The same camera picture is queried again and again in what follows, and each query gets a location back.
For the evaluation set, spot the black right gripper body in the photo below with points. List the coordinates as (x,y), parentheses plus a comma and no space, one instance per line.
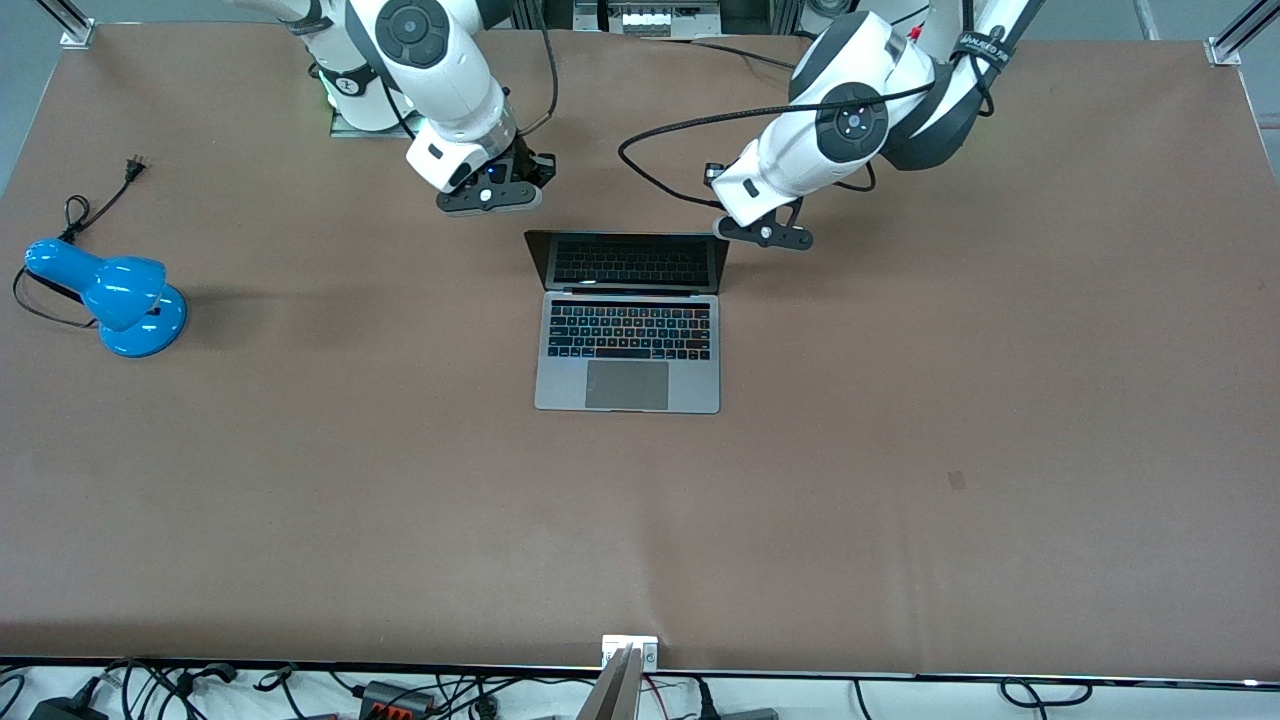
(531,164)

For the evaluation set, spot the grey aluminium laptop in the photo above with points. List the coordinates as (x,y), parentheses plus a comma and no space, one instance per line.
(627,385)

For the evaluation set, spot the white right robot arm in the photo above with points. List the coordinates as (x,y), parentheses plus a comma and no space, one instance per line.
(430,60)

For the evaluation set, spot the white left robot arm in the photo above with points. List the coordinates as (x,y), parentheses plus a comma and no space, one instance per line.
(870,60)

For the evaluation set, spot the grey control box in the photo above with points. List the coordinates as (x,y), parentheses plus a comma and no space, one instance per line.
(645,20)

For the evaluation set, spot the grey flat box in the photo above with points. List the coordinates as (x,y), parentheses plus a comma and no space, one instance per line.
(748,714)

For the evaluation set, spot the black box with red switches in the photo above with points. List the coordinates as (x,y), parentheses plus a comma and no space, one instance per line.
(395,697)

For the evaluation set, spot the black power adapter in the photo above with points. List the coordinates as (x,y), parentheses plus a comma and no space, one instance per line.
(60,710)

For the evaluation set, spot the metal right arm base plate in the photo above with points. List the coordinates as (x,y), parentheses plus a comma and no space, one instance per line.
(345,128)

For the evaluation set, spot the aluminium table corner bracket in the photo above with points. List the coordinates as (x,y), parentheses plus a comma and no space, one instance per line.
(1222,50)
(78,35)

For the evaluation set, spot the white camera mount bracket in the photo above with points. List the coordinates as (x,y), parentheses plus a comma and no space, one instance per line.
(645,655)

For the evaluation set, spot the grey metal camera post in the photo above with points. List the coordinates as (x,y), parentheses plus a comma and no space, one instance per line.
(612,695)

